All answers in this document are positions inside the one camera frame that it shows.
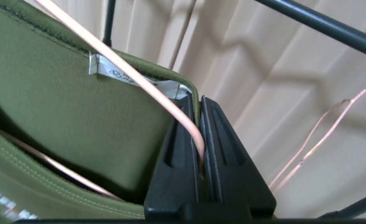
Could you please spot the beige curtain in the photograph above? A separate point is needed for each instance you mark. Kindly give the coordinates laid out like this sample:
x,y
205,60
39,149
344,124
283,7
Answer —
x,y
263,109

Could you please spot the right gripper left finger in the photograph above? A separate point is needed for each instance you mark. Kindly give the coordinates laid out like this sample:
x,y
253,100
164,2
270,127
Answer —
x,y
170,186

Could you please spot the green printed shirt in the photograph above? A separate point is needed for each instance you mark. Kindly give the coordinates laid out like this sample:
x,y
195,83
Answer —
x,y
61,109

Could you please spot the black clothes rack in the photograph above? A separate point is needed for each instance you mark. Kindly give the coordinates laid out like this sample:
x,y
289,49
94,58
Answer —
x,y
325,24

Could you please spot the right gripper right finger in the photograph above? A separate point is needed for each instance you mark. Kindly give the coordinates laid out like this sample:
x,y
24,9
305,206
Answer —
x,y
238,186

